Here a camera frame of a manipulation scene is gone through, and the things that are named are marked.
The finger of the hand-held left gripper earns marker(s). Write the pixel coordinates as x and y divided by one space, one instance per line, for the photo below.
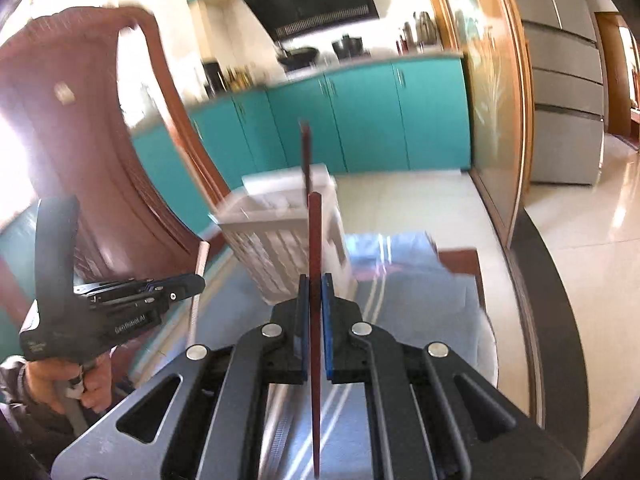
150 287

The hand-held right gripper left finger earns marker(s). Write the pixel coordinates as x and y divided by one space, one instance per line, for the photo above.
303 320

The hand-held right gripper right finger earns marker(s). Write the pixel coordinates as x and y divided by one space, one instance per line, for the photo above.
327 325

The light wooden chopstick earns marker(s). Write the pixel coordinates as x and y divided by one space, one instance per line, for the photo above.
196 320

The dark red chopstick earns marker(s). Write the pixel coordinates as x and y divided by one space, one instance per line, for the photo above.
315 260
305 160

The white slotted utensil basket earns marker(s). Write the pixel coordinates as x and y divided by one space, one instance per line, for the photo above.
280 255

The person's left forearm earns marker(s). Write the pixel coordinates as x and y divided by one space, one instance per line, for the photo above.
20 410

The person's left hand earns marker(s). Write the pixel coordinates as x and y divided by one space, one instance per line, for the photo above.
97 380

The blue striped table cloth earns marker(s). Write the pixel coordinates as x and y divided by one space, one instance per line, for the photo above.
410 310

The brown wooden chair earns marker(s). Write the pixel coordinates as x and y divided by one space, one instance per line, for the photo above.
75 125

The teal base kitchen cabinets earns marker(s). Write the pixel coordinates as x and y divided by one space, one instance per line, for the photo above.
370 115

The black countertop appliance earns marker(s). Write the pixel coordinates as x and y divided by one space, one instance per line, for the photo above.
212 77

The row of condiment bottles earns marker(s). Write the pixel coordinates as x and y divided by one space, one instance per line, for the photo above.
239 79

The black wok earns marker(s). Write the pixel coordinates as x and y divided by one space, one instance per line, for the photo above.
297 56

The wooden framed glass door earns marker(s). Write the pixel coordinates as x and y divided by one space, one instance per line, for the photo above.
490 100

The black cooking pot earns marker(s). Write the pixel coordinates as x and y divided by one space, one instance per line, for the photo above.
347 46

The steel kettle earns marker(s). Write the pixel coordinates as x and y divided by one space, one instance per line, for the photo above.
425 27

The silver refrigerator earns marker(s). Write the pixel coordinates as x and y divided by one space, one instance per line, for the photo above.
560 85

